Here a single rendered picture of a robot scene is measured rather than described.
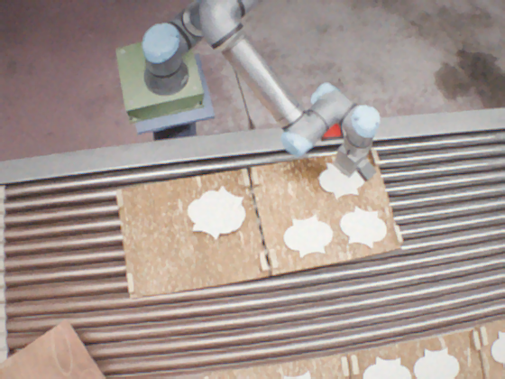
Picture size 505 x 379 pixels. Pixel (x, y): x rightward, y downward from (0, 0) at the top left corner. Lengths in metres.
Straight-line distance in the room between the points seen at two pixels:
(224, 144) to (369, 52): 1.62
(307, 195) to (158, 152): 0.49
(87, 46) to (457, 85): 2.09
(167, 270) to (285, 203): 0.41
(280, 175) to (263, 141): 0.14
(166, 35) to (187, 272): 0.71
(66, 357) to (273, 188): 0.81
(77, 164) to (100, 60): 1.43
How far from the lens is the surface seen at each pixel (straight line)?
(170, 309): 1.75
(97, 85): 3.23
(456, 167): 2.04
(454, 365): 1.81
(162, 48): 1.81
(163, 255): 1.78
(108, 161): 1.94
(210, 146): 1.93
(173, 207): 1.82
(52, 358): 1.67
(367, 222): 1.84
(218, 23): 1.45
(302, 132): 1.51
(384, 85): 3.27
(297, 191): 1.85
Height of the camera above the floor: 2.62
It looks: 66 degrees down
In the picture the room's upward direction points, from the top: 6 degrees clockwise
